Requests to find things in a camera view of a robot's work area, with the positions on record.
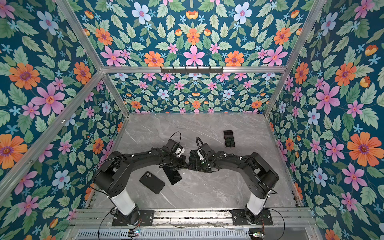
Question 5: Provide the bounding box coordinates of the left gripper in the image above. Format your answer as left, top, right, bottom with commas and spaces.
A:
168, 154, 191, 171

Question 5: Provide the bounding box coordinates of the black phone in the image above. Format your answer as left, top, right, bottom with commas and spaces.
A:
223, 130, 235, 148
188, 150, 200, 172
163, 166, 182, 185

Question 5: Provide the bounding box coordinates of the pink phone case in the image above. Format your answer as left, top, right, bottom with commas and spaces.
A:
223, 129, 236, 148

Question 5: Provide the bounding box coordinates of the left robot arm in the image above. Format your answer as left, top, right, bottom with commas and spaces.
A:
93, 139, 187, 226

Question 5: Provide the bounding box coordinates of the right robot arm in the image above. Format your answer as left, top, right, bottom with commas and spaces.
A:
189, 137, 279, 225

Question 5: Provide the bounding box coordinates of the black phone case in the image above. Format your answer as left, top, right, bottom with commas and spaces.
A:
139, 171, 165, 194

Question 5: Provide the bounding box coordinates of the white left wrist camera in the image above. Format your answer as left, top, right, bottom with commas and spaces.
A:
175, 147, 185, 158

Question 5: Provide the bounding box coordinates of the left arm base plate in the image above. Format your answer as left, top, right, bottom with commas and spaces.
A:
112, 210, 155, 227

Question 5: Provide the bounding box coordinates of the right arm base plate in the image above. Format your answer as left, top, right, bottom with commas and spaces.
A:
229, 209, 273, 226

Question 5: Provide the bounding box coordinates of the metal hook rail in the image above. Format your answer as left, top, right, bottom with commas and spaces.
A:
160, 67, 224, 74

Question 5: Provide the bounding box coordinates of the aluminium front rail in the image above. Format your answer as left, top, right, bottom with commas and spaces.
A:
70, 207, 319, 229

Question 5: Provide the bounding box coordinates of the white ventilated cable duct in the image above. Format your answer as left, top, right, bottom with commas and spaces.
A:
76, 229, 251, 240

